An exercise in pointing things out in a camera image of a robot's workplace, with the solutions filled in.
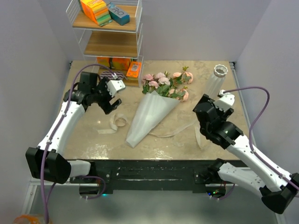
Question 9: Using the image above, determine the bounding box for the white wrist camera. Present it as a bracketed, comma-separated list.
[213, 90, 235, 112]
[107, 80, 126, 93]

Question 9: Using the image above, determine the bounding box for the orange sponge box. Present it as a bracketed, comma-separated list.
[111, 58, 131, 70]
[96, 57, 111, 68]
[126, 61, 142, 80]

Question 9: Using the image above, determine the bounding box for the white bouquet wrapping paper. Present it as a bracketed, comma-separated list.
[126, 91, 180, 148]

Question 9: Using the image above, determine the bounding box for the orange plastic bottle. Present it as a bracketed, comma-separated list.
[12, 214, 46, 224]

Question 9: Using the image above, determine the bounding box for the cream printed ribbon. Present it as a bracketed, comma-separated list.
[95, 113, 201, 147]

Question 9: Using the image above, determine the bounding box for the orange sponge box left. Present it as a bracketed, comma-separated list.
[96, 57, 111, 68]

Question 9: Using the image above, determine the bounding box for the orange sponge box middle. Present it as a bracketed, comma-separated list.
[111, 58, 131, 70]

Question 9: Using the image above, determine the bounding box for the pink rose bunch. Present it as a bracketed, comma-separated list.
[142, 72, 178, 98]

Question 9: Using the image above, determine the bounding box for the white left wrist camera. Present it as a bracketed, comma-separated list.
[107, 80, 126, 93]

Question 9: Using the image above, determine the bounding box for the white wire wooden shelf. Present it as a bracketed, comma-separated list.
[66, 0, 143, 86]

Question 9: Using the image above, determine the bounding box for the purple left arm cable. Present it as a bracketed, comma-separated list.
[40, 64, 119, 224]

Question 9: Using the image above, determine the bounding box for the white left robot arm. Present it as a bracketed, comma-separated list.
[25, 72, 126, 184]

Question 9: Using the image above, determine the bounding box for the orange sponge box right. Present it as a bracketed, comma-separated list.
[126, 61, 142, 80]

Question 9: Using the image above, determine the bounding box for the purple wavy scrub pad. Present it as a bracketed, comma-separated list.
[100, 71, 127, 80]

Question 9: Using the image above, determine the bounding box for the pink rose stem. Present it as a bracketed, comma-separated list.
[169, 66, 193, 102]

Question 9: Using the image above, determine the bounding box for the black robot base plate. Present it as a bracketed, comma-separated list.
[62, 158, 236, 196]

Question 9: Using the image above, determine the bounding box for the orange sponge pack top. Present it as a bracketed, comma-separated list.
[80, 0, 112, 27]

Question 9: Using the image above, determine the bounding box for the blue RIO box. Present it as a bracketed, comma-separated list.
[107, 2, 130, 26]

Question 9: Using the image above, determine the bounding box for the white ribbed vase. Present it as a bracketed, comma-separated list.
[204, 64, 228, 99]

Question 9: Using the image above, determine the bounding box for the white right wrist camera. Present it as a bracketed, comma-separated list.
[213, 90, 235, 112]

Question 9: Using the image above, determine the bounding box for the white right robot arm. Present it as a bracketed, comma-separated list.
[193, 93, 299, 214]

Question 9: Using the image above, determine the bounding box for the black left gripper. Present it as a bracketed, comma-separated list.
[91, 77, 122, 114]

